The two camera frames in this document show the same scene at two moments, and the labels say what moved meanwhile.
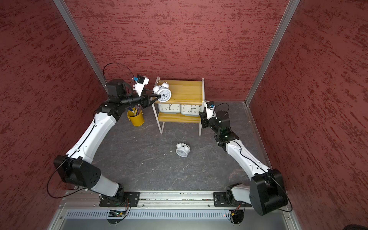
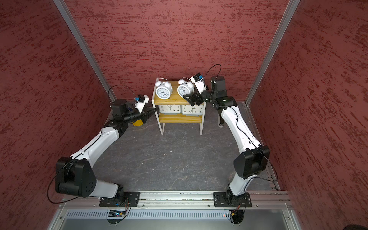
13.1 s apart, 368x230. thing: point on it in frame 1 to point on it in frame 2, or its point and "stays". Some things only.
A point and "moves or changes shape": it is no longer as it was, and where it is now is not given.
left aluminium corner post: x=72 y=24 stays
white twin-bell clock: x=164 y=91 moves or changes shape
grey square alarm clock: x=190 y=109 stays
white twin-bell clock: x=182 y=150 to x=186 y=86
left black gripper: x=145 y=101 to x=145 y=115
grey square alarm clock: x=169 y=108 stays
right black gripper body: x=205 y=121 to x=201 y=97
